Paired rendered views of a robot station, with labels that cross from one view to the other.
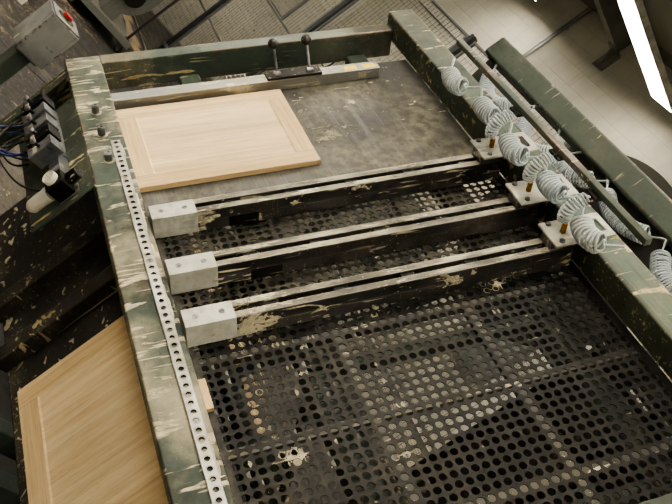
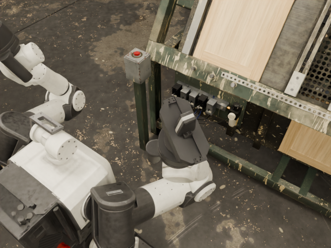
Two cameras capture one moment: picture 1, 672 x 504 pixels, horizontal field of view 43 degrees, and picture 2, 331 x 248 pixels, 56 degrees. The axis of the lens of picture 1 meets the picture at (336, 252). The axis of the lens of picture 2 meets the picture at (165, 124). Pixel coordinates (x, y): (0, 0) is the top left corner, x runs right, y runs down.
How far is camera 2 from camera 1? 1.77 m
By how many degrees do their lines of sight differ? 42
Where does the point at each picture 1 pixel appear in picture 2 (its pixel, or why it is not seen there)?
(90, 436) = not seen: outside the picture
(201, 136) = (239, 29)
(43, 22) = (139, 69)
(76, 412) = (317, 147)
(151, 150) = (234, 58)
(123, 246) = (299, 116)
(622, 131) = not seen: outside the picture
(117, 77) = (162, 36)
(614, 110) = not seen: outside the picture
